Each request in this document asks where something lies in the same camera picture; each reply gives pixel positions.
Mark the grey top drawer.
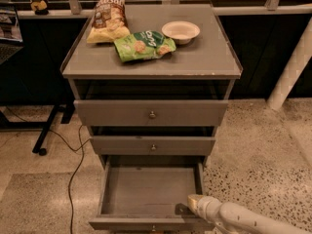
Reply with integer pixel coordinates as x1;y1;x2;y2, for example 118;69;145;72
74;99;227;127

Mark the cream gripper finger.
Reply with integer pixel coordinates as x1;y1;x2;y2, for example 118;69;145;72
187;194;203;215

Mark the brown yellow chip bag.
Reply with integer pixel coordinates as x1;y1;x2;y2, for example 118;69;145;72
87;0;130;44

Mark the grey drawer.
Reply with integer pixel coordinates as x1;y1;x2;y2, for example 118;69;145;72
74;99;227;127
90;155;214;232
91;136;215;156

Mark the laptop on left desk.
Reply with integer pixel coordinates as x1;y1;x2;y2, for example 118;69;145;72
0;2;23;64

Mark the grey middle drawer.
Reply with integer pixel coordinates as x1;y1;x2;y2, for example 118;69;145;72
91;136;215;156

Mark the white diagonal pillar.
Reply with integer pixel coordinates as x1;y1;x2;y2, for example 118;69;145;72
267;19;312;110

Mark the yellow black small object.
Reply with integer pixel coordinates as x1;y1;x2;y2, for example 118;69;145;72
30;0;49;15

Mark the black floor cable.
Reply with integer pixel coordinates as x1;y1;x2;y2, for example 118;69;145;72
2;104;91;234

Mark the black desk leg frame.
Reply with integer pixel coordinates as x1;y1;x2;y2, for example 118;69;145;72
0;104;75;156

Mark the grey bottom drawer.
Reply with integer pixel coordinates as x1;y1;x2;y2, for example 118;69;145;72
90;155;214;232

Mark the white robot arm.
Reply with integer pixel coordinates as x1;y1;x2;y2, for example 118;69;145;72
187;194;312;234

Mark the grey drawer cabinet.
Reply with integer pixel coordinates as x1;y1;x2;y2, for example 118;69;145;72
63;5;242;176

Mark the white paper bowl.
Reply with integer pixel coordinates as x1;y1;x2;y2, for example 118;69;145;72
162;20;201;45

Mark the green snack bag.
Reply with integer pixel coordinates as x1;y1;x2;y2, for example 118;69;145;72
114;30;176;62

